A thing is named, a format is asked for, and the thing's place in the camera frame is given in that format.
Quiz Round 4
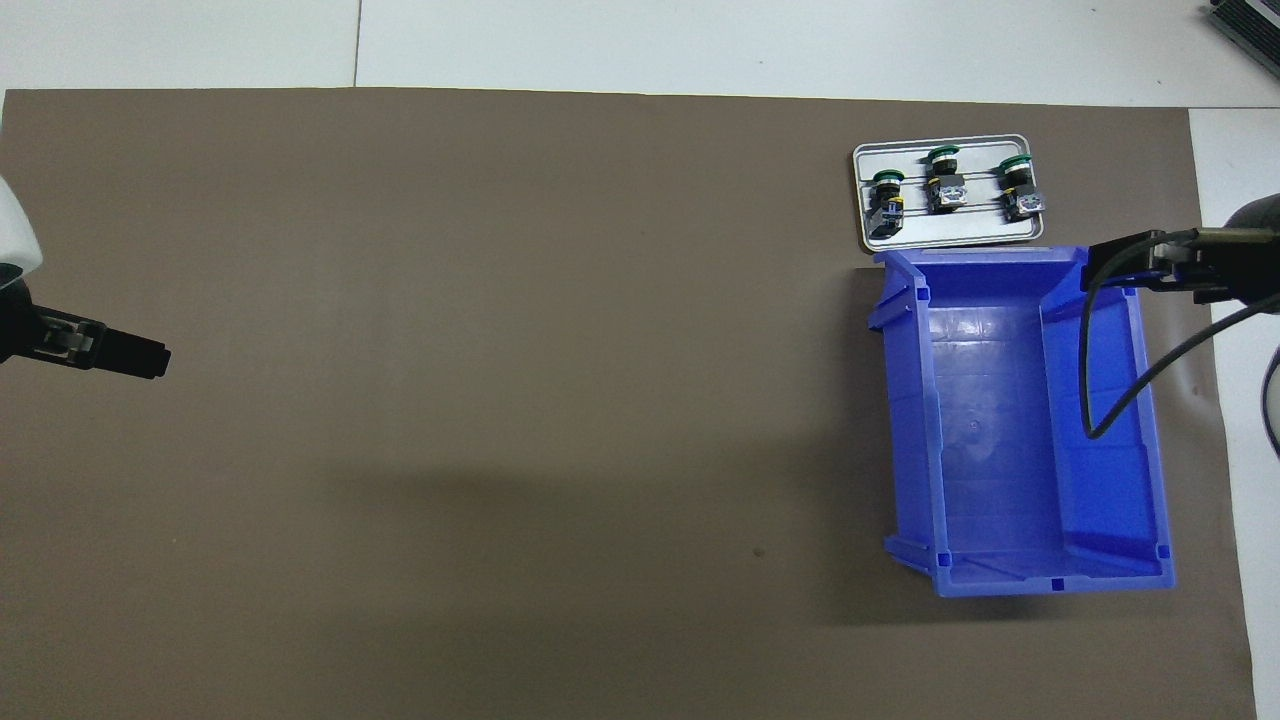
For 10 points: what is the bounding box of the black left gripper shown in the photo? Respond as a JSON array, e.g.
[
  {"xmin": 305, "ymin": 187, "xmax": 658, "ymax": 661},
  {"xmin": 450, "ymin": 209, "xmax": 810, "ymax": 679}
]
[{"xmin": 0, "ymin": 282, "xmax": 172, "ymax": 381}]

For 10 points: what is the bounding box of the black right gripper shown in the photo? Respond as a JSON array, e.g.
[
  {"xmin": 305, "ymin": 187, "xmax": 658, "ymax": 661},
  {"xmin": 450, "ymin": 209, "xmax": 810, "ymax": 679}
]
[{"xmin": 1085, "ymin": 195, "xmax": 1280, "ymax": 304}]

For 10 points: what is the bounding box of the green push button switch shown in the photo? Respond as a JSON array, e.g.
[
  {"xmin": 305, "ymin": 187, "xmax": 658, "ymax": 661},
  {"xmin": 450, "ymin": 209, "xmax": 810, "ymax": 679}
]
[
  {"xmin": 925, "ymin": 145, "xmax": 969, "ymax": 214},
  {"xmin": 997, "ymin": 154, "xmax": 1047, "ymax": 222},
  {"xmin": 866, "ymin": 169, "xmax": 908, "ymax": 239}
]

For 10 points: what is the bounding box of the silver metal tray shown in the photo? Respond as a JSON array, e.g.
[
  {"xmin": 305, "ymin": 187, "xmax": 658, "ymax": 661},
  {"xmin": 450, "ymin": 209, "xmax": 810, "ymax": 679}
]
[{"xmin": 852, "ymin": 134, "xmax": 1045, "ymax": 251}]

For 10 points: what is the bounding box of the grey finned metal device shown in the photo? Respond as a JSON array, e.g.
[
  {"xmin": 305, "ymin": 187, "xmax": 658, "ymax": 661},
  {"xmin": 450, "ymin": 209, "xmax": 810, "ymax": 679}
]
[{"xmin": 1205, "ymin": 0, "xmax": 1280, "ymax": 66}]

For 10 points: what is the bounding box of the blue plastic storage bin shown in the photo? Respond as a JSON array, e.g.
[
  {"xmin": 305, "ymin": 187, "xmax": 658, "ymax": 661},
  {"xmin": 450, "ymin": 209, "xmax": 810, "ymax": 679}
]
[{"xmin": 866, "ymin": 245, "xmax": 1178, "ymax": 599}]

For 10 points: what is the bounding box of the brown table mat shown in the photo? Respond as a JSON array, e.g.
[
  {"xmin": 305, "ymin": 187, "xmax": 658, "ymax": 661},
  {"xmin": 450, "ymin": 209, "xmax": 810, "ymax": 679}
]
[{"xmin": 0, "ymin": 88, "xmax": 1259, "ymax": 720}]

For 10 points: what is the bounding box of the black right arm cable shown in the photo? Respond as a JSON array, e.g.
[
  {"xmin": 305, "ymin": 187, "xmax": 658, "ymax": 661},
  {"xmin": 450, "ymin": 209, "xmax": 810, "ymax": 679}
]
[{"xmin": 1080, "ymin": 228, "xmax": 1280, "ymax": 441}]

